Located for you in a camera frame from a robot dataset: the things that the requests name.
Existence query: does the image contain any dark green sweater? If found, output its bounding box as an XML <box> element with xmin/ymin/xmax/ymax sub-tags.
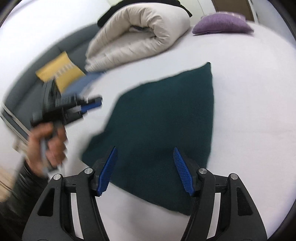
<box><xmin>82</xmin><ymin>63</ymin><xmax>214</xmax><ymax>215</ymax></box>

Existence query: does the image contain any person's left forearm dark sleeve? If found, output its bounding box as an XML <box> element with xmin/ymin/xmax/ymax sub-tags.
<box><xmin>1</xmin><ymin>162</ymin><xmax>48</xmax><ymax>240</ymax></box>

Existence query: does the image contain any person's left hand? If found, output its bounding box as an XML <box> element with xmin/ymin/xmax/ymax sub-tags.
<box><xmin>25</xmin><ymin>123</ymin><xmax>67</xmax><ymax>177</ymax></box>

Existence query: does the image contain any blue bed pillow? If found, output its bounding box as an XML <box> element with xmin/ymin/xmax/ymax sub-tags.
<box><xmin>61</xmin><ymin>72</ymin><xmax>105</xmax><ymax>97</ymax></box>

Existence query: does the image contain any yellow patterned cushion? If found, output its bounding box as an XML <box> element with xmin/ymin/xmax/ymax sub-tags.
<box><xmin>35</xmin><ymin>51</ymin><xmax>85</xmax><ymax>93</ymax></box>

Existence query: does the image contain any dark grey upholstered headboard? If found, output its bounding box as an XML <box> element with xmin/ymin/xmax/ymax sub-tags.
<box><xmin>4</xmin><ymin>24</ymin><xmax>99</xmax><ymax>128</ymax></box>

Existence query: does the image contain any beige rolled duvet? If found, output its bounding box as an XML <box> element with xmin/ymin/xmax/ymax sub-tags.
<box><xmin>85</xmin><ymin>5</ymin><xmax>190</xmax><ymax>72</ymax></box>

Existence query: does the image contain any white bed sheet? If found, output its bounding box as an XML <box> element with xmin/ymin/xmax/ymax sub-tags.
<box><xmin>62</xmin><ymin>24</ymin><xmax>295</xmax><ymax>236</ymax></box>

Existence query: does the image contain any black garment on duvet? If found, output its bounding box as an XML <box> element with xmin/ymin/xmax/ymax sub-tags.
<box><xmin>97</xmin><ymin>1</ymin><xmax>193</xmax><ymax>28</ymax></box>

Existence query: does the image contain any purple cushion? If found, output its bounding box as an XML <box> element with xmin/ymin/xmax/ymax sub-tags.
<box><xmin>192</xmin><ymin>11</ymin><xmax>254</xmax><ymax>35</ymax></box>

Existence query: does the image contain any brown wooden door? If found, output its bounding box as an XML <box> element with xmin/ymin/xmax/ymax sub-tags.
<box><xmin>212</xmin><ymin>0</ymin><xmax>254</xmax><ymax>21</ymax></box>

